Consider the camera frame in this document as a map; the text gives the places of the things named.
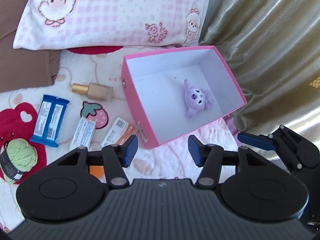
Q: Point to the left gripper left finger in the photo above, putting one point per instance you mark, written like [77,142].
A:
[111,160]

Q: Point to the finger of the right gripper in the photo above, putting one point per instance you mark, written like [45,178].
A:
[259,141]

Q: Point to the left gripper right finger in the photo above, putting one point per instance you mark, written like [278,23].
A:
[211,158]

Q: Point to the white snack packet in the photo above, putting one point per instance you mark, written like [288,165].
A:
[83,134]

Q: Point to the gold cap foundation bottle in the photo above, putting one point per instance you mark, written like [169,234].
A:
[93,91]

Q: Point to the blue snack packet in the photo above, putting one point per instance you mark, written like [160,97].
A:
[49,120]

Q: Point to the green yarn ball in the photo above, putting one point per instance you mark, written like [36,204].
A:
[18,157]

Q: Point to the bear pattern white blanket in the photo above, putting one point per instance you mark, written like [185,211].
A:
[167,162]

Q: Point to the purple plush toy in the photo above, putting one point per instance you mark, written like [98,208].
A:
[196,99]

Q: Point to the pink storage box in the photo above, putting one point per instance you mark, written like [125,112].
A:
[153,83]

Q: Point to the olive green curtain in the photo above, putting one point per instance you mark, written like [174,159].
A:
[272,48]

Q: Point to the brown pillow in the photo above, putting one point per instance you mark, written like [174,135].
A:
[21,68]

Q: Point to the pink checkered cartoon pillow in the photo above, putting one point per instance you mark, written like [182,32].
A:
[64,24]

